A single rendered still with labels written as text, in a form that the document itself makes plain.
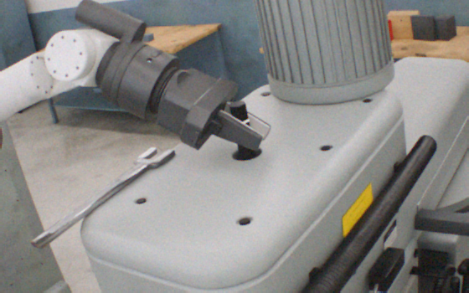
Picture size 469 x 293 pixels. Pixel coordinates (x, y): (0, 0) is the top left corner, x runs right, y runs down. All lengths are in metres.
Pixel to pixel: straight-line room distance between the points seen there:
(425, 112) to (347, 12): 0.37
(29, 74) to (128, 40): 0.15
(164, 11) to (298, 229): 5.98
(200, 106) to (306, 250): 0.21
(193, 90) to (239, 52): 5.39
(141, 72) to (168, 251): 0.24
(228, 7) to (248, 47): 0.44
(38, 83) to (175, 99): 0.21
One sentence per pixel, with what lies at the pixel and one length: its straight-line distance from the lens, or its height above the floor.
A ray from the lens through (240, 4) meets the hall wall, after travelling 5.97.
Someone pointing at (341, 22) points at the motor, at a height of 2.01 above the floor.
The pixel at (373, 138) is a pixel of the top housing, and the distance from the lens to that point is 0.81.
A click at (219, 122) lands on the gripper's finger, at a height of 1.94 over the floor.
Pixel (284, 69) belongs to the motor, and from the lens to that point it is 0.90.
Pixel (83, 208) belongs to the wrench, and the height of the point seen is 1.90.
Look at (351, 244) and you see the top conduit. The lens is 0.73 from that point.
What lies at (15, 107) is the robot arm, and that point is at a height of 1.99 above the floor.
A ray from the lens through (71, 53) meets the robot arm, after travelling 0.78.
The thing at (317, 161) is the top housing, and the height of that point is 1.89.
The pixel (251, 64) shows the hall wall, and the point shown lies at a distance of 6.13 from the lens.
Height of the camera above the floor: 2.22
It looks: 23 degrees down
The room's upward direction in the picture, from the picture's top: 12 degrees counter-clockwise
